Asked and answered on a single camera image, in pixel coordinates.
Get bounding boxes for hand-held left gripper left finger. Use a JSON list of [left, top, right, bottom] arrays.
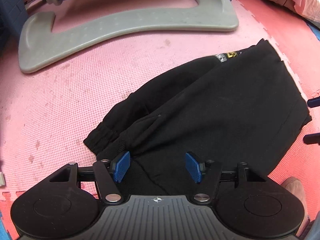
[[49, 151, 131, 204]]

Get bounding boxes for black pants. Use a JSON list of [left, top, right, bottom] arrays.
[[83, 39, 312, 196]]

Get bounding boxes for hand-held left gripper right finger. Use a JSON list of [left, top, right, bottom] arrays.
[[184, 152, 267, 204]]

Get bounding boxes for grey plastic toy base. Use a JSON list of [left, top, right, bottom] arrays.
[[19, 0, 239, 74]]

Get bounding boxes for red foam mat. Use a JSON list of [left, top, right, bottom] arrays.
[[0, 0, 320, 240]]

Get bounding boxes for person's leg in jeans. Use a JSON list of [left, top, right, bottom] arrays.
[[299, 212, 320, 240]]

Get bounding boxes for pink bed sheet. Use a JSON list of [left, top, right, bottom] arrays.
[[280, 0, 320, 28]]

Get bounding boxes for person's foot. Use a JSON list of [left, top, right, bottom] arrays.
[[281, 177, 307, 207]]

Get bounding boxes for blue plastic toy frame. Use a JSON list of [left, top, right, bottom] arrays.
[[0, 0, 235, 39]]

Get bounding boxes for blue foam mat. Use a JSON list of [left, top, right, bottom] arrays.
[[307, 21, 320, 42]]

